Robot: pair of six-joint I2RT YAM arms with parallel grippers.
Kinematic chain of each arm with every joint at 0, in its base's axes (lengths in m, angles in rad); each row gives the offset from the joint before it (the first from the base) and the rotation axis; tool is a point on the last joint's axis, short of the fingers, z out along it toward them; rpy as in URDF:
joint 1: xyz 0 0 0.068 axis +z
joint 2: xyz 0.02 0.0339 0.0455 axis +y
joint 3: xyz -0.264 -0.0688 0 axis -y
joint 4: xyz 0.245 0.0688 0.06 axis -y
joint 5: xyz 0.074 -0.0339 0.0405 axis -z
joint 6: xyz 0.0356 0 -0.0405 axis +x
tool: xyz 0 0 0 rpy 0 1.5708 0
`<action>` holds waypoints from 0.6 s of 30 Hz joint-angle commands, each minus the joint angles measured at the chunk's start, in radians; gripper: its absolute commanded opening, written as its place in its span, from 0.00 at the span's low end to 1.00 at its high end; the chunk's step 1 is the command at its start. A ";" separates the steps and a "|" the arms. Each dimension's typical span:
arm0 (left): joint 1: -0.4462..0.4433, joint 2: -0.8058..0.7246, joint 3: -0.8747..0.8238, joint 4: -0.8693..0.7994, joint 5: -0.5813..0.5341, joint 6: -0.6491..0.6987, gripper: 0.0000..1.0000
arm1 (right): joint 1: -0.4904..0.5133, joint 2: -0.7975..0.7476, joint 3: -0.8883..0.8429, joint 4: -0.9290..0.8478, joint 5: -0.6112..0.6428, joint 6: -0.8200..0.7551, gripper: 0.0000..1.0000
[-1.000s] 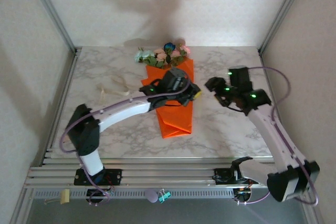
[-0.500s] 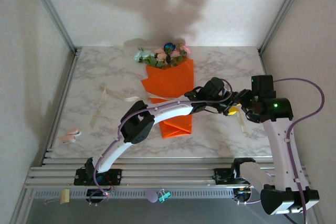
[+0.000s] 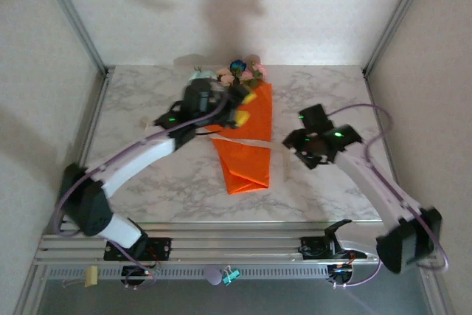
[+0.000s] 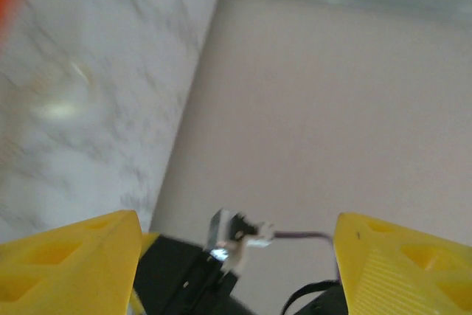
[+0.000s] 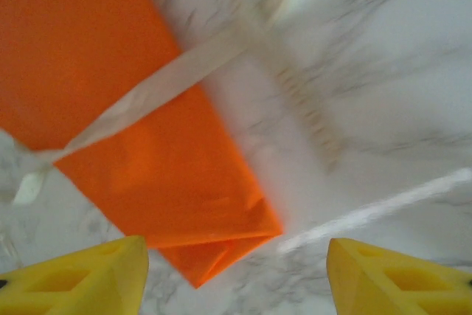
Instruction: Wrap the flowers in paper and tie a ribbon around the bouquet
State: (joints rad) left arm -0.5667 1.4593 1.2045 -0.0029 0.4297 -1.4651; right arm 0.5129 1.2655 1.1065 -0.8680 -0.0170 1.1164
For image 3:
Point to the pink fake flower spray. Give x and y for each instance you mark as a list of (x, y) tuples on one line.
[(258, 71)]

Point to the aluminium table side rail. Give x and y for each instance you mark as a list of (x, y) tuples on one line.
[(373, 101), (86, 138)]

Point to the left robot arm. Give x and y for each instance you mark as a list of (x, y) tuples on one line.
[(129, 160)]

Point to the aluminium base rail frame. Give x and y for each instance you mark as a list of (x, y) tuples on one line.
[(236, 241)]

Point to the cream printed ribbon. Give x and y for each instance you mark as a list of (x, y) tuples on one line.
[(250, 142)]

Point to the aluminium frame post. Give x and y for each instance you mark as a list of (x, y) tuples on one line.
[(396, 16), (73, 16)]

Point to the black controller board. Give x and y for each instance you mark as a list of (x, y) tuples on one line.
[(341, 274), (138, 274)]

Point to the teal binder clip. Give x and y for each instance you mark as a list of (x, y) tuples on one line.
[(231, 275)]

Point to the orange wrapping paper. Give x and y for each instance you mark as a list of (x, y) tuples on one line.
[(247, 167)]

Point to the beige binder clip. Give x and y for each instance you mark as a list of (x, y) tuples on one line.
[(91, 276)]

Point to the purple round pad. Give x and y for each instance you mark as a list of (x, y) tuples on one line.
[(213, 274)]

